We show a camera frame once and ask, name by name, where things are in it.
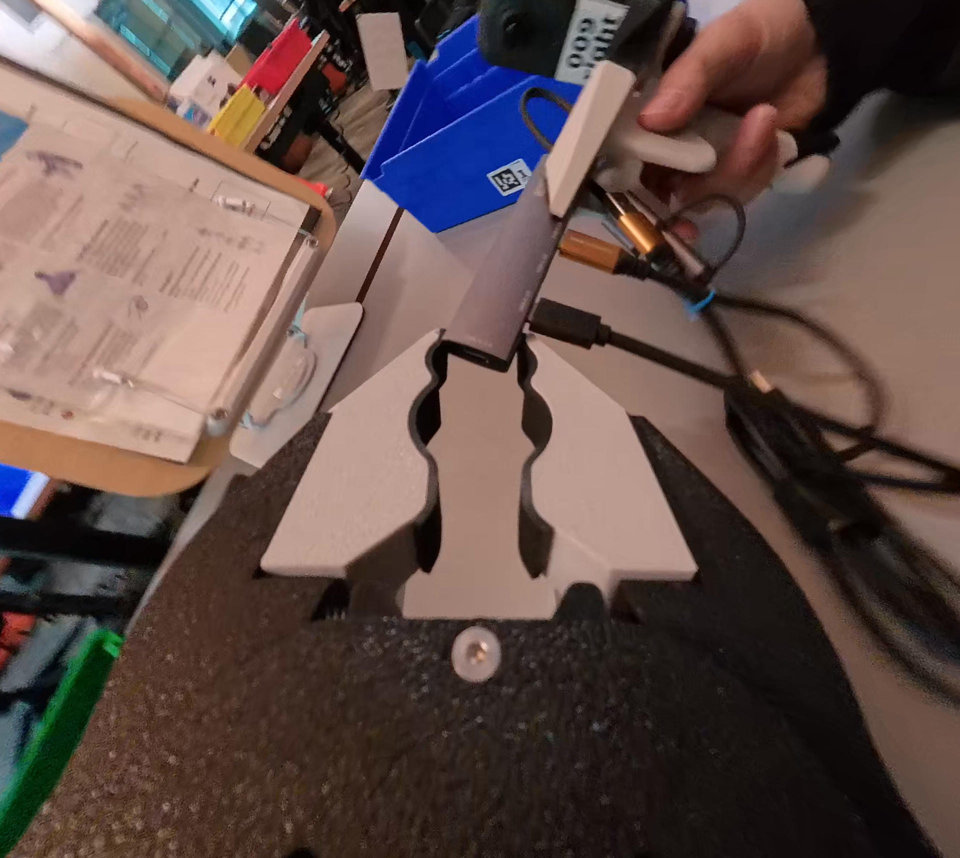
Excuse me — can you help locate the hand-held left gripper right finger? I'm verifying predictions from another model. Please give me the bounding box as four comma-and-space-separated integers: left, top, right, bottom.
516, 335, 700, 619

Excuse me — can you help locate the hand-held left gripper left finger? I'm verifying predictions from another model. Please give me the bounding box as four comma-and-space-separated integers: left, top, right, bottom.
259, 329, 451, 619

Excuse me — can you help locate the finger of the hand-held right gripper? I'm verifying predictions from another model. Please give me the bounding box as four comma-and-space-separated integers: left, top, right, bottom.
544, 61, 639, 218

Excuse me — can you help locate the grey USB hub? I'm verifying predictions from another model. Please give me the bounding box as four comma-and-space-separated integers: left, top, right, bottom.
437, 156, 575, 373

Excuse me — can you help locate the black USB-C plug cable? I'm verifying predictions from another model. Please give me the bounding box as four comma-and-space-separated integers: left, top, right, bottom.
528, 297, 766, 402

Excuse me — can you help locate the grey desk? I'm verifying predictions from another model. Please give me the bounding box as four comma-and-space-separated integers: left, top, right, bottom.
123, 0, 960, 858

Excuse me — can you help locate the person's right hand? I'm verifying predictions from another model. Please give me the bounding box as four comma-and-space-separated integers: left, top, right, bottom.
637, 0, 830, 207

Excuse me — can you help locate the white paper sign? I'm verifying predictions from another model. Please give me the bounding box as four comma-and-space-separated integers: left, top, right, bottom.
354, 10, 411, 93

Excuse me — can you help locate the blue plastic bin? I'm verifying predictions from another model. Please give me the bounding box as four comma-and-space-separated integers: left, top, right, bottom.
360, 0, 687, 234

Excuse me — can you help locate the clear acrylic sign holder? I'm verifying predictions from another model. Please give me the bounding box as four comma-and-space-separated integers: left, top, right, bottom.
0, 108, 320, 465

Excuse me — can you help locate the red bin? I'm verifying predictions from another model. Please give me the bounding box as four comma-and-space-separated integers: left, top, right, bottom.
243, 18, 331, 98

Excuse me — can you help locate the yellow bin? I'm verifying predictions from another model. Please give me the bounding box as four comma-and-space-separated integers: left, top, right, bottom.
208, 84, 267, 150

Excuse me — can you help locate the printed instruction sheet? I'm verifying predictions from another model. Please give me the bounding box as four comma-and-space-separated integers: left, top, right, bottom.
0, 115, 301, 462

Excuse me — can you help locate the white box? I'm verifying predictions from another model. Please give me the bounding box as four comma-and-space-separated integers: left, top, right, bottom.
168, 51, 241, 128

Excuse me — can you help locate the green plastic bin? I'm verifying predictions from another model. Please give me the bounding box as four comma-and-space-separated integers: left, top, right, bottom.
0, 627, 125, 858

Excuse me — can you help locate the gold plug black cable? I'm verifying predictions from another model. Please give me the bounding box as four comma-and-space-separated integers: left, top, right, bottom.
558, 230, 714, 304
603, 190, 669, 258

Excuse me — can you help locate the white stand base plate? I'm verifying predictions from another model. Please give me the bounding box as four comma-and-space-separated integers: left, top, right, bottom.
228, 301, 366, 469

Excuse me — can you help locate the black coiled cable bundle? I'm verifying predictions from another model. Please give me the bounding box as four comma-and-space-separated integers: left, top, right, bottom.
720, 370, 960, 713

